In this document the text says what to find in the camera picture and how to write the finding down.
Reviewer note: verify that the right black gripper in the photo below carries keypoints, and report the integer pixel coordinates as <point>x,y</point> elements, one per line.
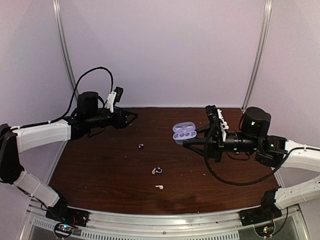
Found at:
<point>215,145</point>

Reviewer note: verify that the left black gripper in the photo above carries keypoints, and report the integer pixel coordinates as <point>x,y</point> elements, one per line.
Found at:
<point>122,124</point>

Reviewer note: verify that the purple earbud charging case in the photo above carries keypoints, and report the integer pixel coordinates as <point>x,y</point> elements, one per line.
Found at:
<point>184,131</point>

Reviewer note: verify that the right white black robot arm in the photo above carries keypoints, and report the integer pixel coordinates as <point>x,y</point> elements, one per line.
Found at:
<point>252,139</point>

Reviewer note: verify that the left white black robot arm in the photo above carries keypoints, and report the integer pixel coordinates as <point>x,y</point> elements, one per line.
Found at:
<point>86,116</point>

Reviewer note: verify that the white stem earbud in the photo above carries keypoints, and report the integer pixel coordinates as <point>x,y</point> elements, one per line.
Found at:
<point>161,187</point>

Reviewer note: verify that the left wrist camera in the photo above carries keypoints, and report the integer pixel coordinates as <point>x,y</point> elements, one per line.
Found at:
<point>113,98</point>

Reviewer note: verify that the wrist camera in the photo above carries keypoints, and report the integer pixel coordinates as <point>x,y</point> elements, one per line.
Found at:
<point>113,98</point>
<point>217,122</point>

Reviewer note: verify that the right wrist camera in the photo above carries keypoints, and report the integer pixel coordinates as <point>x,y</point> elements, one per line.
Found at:
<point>217,122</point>

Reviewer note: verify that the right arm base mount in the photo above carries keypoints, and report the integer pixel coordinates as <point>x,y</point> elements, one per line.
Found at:
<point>262,219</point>

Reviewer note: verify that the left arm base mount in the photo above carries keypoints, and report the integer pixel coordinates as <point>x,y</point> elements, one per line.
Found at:
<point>68,224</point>

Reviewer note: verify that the left aluminium frame post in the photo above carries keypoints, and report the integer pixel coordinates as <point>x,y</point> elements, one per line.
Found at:
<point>64,46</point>

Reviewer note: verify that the aluminium frame post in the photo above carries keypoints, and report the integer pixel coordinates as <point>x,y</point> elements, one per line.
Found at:
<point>64,46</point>
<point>263,36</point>

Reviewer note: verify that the right aluminium frame post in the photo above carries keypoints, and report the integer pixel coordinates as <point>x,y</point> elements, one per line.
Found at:
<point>263,36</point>

